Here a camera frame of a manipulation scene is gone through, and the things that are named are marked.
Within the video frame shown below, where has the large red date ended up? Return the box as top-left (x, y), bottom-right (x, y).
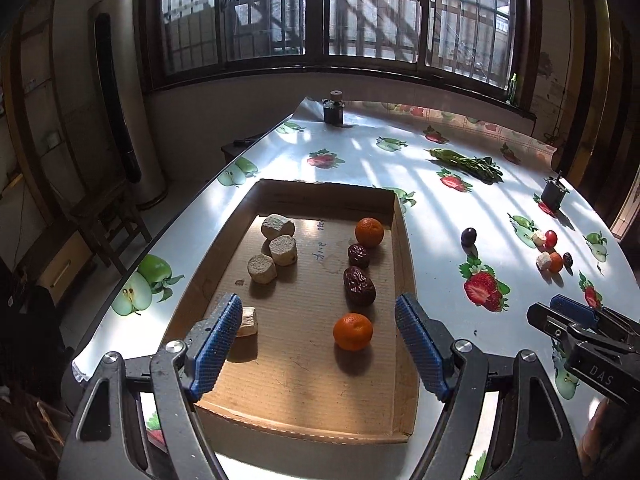
top-left (343, 266), bottom-right (376, 307)

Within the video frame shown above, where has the cardboard tray box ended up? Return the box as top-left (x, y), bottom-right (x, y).
top-left (165, 180), bottom-right (419, 444)

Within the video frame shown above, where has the small red date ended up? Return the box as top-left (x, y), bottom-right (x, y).
top-left (563, 252), bottom-right (573, 268)

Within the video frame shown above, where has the wooden chair left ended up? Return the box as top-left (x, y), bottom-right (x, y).
top-left (70, 179), bottom-right (152, 275)

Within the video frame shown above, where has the beige cake piece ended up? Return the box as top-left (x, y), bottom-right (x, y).
top-left (532, 231), bottom-right (546, 247)
top-left (247, 254), bottom-right (278, 285)
top-left (536, 252), bottom-right (552, 271)

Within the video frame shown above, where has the red cherry tomato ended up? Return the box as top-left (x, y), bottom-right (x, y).
top-left (544, 230), bottom-right (558, 249)

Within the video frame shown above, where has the black cup with flowers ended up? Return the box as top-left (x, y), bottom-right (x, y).
top-left (541, 172), bottom-right (570, 214)

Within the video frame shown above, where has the date in box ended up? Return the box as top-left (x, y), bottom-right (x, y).
top-left (347, 244), bottom-right (371, 270)

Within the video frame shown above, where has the small dark jar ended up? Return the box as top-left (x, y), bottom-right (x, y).
top-left (322, 90), bottom-right (345, 127)

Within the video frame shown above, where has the green bottle on sill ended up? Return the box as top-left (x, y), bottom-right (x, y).
top-left (506, 73), bottom-right (518, 105)

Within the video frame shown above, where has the white tower air conditioner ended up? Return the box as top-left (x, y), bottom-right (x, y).
top-left (89, 0), bottom-right (167, 209)

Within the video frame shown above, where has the green leafy vegetable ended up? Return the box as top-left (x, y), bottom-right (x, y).
top-left (427, 148), bottom-right (502, 184)

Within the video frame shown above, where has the orange mandarin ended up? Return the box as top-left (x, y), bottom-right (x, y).
top-left (548, 252), bottom-right (564, 273)
top-left (333, 313), bottom-right (373, 352)

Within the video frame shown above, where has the cake piece in box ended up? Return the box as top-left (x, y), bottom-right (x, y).
top-left (260, 214), bottom-right (295, 240)

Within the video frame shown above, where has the mandarin in box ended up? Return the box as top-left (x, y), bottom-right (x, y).
top-left (355, 217), bottom-right (385, 249)

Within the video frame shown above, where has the large barred window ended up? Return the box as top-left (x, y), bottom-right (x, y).
top-left (139, 0), bottom-right (541, 112)

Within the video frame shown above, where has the fruit print tablecloth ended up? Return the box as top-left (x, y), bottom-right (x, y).
top-left (72, 100), bottom-right (639, 479)

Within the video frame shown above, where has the cut cake chunk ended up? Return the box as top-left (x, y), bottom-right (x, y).
top-left (236, 308), bottom-right (258, 338)

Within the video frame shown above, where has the person right hand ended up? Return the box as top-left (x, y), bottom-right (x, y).
top-left (577, 399), bottom-right (610, 477)

